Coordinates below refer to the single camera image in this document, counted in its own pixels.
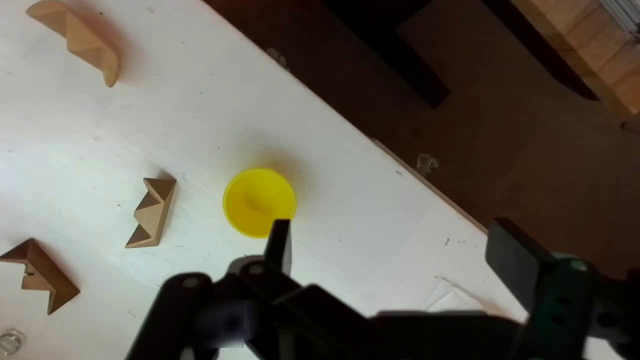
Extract yellow plastic cup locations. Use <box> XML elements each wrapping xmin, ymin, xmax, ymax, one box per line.
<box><xmin>221</xmin><ymin>165</ymin><xmax>298</xmax><ymax>240</ymax></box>

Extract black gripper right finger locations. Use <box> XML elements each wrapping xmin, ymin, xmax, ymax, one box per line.
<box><xmin>484</xmin><ymin>216</ymin><xmax>640</xmax><ymax>360</ymax></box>

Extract wooden workbench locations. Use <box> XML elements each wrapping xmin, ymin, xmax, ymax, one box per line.
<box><xmin>509</xmin><ymin>0</ymin><xmax>640</xmax><ymax>116</ymax></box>

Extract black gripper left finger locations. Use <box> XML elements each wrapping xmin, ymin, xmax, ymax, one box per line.
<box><xmin>126</xmin><ymin>218</ymin><xmax>377</xmax><ymax>360</ymax></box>

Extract light tan wooden block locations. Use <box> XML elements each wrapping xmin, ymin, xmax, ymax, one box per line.
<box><xmin>25</xmin><ymin>0</ymin><xmax>125</xmax><ymax>90</ymax></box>

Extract medium brown wooden block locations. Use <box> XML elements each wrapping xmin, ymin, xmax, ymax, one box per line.
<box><xmin>125</xmin><ymin>169</ymin><xmax>180</xmax><ymax>249</ymax></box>

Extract aluminium rail frame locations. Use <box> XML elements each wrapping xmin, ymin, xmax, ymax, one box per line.
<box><xmin>596</xmin><ymin>0</ymin><xmax>640</xmax><ymax>38</ymax></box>

